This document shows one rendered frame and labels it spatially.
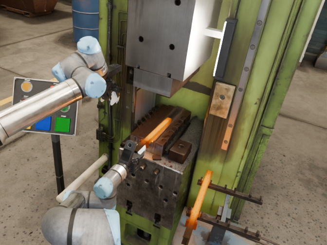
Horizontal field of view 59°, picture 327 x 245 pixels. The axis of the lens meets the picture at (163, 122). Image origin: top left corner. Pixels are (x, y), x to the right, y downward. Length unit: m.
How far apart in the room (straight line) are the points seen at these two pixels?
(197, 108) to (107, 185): 0.91
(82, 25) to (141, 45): 4.63
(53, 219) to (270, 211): 2.16
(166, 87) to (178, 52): 0.18
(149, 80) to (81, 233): 0.76
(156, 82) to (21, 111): 0.66
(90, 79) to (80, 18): 5.00
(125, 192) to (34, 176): 1.25
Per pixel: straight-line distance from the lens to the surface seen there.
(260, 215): 2.72
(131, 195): 1.75
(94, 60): 1.10
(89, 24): 5.91
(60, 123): 1.60
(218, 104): 1.42
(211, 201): 1.80
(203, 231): 1.59
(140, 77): 1.39
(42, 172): 2.86
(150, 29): 1.30
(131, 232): 2.10
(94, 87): 0.94
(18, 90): 1.69
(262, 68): 1.35
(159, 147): 1.52
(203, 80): 1.80
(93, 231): 0.89
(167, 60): 1.29
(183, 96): 1.88
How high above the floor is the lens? 1.88
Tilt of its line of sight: 32 degrees down
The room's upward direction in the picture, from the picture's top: 8 degrees clockwise
